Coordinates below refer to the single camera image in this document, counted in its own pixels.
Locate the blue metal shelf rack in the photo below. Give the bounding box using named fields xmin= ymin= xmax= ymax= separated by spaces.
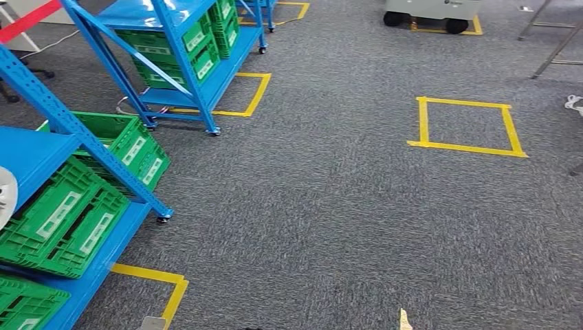
xmin=0 ymin=44 xmax=175 ymax=330
xmin=60 ymin=0 xmax=268 ymax=137
xmin=236 ymin=0 xmax=279 ymax=34

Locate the yellow floor tape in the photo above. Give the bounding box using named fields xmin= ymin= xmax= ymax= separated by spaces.
xmin=408 ymin=15 xmax=484 ymax=37
xmin=168 ymin=71 xmax=273 ymax=118
xmin=237 ymin=1 xmax=311 ymax=28
xmin=406 ymin=96 xmax=529 ymax=159
xmin=111 ymin=263 xmax=190 ymax=330

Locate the green plastic crate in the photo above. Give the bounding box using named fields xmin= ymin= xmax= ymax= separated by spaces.
xmin=37 ymin=111 xmax=158 ymax=171
xmin=133 ymin=41 xmax=222 ymax=91
xmin=209 ymin=0 xmax=241 ymax=61
xmin=0 ymin=156 xmax=107 ymax=265
xmin=114 ymin=11 xmax=215 ymax=65
xmin=89 ymin=145 xmax=172 ymax=197
xmin=27 ymin=184 xmax=131 ymax=280
xmin=0 ymin=274 xmax=72 ymax=330

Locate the grey wheeled cart robot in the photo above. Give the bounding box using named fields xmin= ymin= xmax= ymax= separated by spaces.
xmin=382 ymin=0 xmax=484 ymax=36

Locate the silver wheel hubcap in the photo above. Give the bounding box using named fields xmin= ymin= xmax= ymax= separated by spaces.
xmin=0 ymin=166 xmax=19 ymax=232

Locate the black office chair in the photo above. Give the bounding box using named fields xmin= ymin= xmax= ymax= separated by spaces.
xmin=0 ymin=58 xmax=56 ymax=104

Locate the red barrier belt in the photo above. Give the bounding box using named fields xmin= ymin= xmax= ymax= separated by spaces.
xmin=0 ymin=0 xmax=63 ymax=45

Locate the white desk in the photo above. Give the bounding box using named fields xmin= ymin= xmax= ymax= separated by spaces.
xmin=0 ymin=0 xmax=63 ymax=52

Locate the chrome stanchion post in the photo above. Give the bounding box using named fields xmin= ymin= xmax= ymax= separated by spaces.
xmin=115 ymin=86 xmax=171 ymax=116

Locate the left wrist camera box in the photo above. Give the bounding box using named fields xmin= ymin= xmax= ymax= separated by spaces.
xmin=138 ymin=316 xmax=168 ymax=330

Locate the white floor cable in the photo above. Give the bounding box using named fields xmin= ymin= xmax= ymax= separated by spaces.
xmin=19 ymin=29 xmax=81 ymax=61
xmin=564 ymin=94 xmax=583 ymax=118

